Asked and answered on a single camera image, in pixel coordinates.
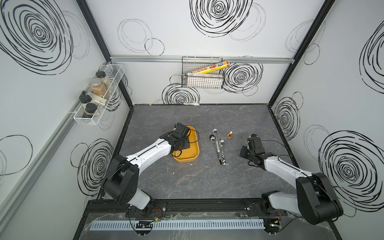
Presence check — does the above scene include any yellow plastic storage box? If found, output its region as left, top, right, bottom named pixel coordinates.
left=172, top=126, right=200, bottom=163

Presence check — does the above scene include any patterned handle spoon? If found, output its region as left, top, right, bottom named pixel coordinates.
left=220, top=138, right=227, bottom=166

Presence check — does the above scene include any black handle spoon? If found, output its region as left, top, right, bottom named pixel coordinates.
left=210, top=135, right=223, bottom=165

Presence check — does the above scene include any silver spoon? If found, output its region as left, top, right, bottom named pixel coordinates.
left=212, top=129, right=222, bottom=162

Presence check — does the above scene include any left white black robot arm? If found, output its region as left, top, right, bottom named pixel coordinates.
left=101, top=123, right=192, bottom=211

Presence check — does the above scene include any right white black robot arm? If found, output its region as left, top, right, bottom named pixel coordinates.
left=240, top=134, right=344, bottom=225

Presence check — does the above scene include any yellow foil wrap box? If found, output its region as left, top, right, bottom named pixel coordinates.
left=192, top=61, right=230, bottom=74

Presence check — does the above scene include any front spice jar black lid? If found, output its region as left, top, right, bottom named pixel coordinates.
left=82, top=103, right=98, bottom=118

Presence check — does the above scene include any brown spice jar clear lid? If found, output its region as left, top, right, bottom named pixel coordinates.
left=90, top=79, right=109, bottom=99

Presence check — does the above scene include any spice jar black lid far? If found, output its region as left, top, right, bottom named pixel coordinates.
left=96, top=71, right=112, bottom=90

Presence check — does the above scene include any dark spice jar black lid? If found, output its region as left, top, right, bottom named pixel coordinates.
left=79, top=95, right=93, bottom=109

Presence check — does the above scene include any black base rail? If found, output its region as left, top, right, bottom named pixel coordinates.
left=83, top=197, right=289, bottom=219

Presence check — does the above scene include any black wire wall basket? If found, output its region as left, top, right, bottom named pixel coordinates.
left=182, top=60, right=225, bottom=89

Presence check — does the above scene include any white slotted cable duct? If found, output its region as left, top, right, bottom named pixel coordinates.
left=89, top=219, right=265, bottom=231

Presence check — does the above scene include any aluminium wall rail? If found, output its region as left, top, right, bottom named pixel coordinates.
left=111, top=55, right=295, bottom=64

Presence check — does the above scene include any clear acrylic wall shelf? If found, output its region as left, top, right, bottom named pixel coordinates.
left=74, top=63, right=125, bottom=128

